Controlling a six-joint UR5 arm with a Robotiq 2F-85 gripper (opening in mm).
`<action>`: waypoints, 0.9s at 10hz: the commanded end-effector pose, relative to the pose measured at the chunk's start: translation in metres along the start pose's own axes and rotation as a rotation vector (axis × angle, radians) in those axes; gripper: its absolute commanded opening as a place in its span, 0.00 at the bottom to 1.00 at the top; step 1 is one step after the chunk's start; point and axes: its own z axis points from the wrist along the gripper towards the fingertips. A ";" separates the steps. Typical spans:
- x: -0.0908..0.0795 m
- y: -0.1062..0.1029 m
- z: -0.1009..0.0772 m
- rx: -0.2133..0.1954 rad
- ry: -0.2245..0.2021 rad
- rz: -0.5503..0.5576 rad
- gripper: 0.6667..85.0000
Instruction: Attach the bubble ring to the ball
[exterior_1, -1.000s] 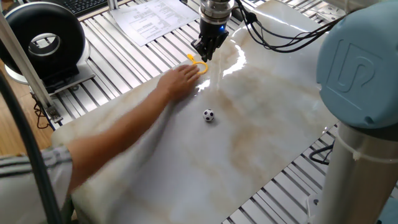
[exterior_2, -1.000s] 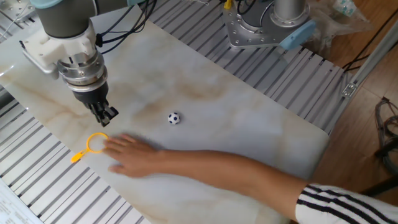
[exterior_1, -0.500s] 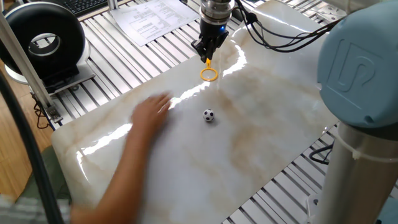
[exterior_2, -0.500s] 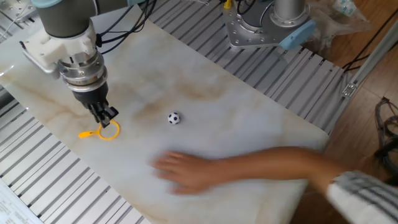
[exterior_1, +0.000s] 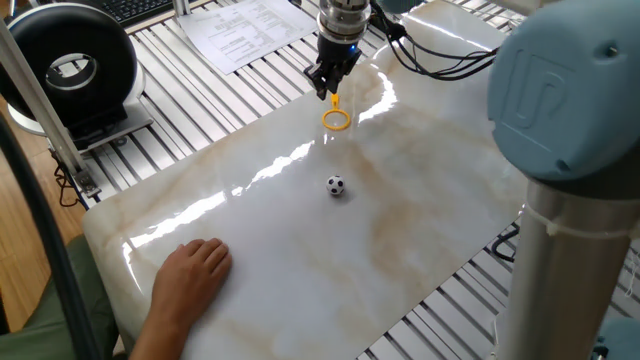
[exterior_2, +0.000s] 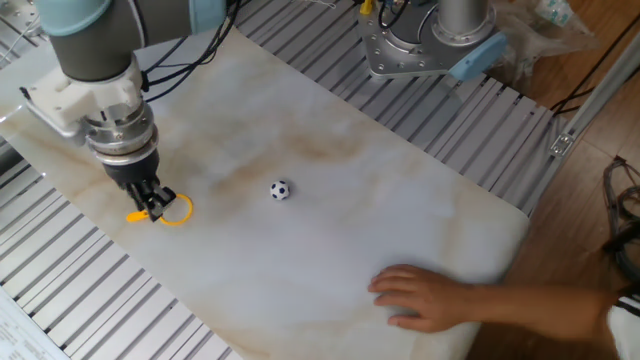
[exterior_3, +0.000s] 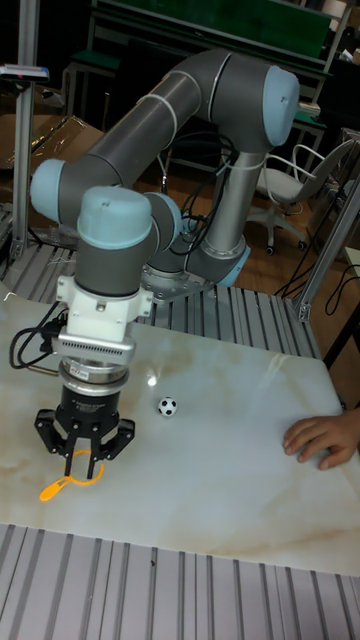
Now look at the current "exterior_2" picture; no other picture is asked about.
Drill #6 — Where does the silver metal bracket plate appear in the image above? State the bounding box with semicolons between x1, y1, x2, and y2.
0;0;42;37

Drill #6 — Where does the person's bare hand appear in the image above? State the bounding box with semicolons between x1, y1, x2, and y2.
367;264;474;335

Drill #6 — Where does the orange bubble ring wand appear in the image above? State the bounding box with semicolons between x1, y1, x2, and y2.
125;193;195;228

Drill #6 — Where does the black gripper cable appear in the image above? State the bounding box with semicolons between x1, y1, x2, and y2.
139;0;242;104

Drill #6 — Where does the dark cable bundle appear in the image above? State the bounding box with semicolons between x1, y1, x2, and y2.
601;155;640;284

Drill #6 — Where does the printed paper sheet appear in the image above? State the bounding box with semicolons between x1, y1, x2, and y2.
0;287;71;360

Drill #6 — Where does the silver robot mounting plate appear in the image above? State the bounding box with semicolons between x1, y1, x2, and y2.
357;12;469;80

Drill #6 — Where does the striped shirt sleeve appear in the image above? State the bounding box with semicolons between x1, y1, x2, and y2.
604;294;640;360

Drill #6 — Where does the clear plastic bag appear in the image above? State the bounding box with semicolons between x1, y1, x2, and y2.
492;0;601;87

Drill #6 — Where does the small soccer ball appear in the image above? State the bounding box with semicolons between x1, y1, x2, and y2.
269;179;291;202

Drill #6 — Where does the marble pattern board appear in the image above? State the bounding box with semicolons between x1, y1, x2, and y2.
0;27;531;360

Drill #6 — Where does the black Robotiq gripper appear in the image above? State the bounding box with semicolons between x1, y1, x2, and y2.
102;149;178;223

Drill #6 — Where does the black floor cable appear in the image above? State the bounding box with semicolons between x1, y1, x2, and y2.
549;14;640;117

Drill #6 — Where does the aluminium frame bar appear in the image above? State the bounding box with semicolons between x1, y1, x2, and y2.
519;29;640;217

